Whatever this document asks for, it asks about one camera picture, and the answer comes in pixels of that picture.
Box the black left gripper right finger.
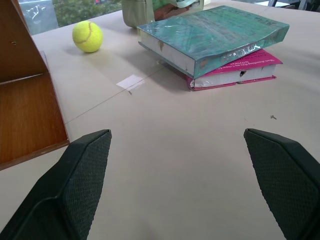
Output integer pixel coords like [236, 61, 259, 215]
[243, 128, 320, 240]

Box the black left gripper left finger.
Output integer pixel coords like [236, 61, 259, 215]
[0, 129, 113, 240]

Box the wooden shelf box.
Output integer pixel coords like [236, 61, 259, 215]
[0, 0, 71, 172]

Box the pink thick book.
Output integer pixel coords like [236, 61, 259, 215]
[184, 48, 284, 92]

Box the teal thick book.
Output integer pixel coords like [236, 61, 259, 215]
[136, 5, 290, 79]

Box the clear tape strip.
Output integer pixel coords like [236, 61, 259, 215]
[116, 73, 146, 96]

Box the yellow tennis ball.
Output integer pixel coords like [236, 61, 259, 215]
[72, 20, 104, 54]

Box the pale green fabric bag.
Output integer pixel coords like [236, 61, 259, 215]
[121, 0, 211, 28]

